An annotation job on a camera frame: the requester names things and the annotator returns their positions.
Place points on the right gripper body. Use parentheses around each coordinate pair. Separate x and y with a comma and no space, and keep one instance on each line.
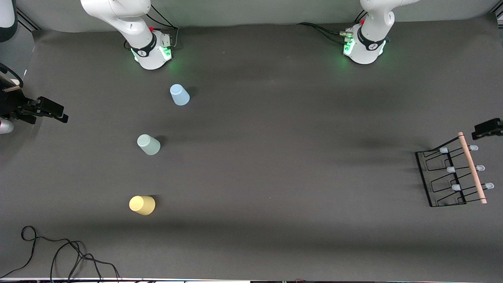
(11,105)

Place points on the pale green plastic cup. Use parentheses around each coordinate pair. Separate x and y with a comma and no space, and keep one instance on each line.
(149,145)

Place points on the yellow plastic cup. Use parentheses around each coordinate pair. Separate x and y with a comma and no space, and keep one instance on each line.
(142,205)

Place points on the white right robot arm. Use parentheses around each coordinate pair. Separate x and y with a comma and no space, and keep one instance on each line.
(147,39)

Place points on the light blue plastic cup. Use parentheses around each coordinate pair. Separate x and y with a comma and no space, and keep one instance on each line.
(180,95)

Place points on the dark grey table mat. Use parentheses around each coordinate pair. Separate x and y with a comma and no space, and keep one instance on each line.
(314,220)

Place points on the black metal rail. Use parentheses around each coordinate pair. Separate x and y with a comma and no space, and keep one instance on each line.
(29,21)

